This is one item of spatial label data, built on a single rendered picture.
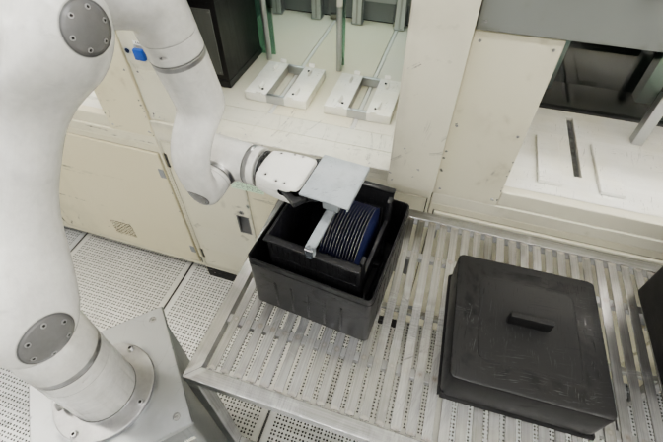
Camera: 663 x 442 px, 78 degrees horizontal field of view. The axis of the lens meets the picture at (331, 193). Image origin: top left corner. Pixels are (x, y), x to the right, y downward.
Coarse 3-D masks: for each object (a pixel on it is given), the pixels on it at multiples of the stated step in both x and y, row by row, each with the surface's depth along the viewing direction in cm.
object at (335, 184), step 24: (336, 168) 81; (360, 168) 81; (312, 192) 77; (336, 192) 77; (360, 192) 94; (384, 192) 91; (288, 216) 90; (312, 216) 106; (384, 216) 96; (264, 240) 82; (288, 240) 94; (312, 240) 79; (384, 240) 98; (288, 264) 87; (312, 264) 83; (336, 264) 77; (360, 264) 78; (336, 288) 86; (360, 288) 84
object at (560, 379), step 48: (480, 288) 88; (528, 288) 88; (576, 288) 88; (480, 336) 81; (528, 336) 81; (576, 336) 81; (480, 384) 75; (528, 384) 75; (576, 384) 75; (576, 432) 77
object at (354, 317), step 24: (264, 264) 84; (384, 264) 103; (264, 288) 92; (288, 288) 87; (312, 288) 83; (384, 288) 93; (312, 312) 90; (336, 312) 86; (360, 312) 82; (360, 336) 89
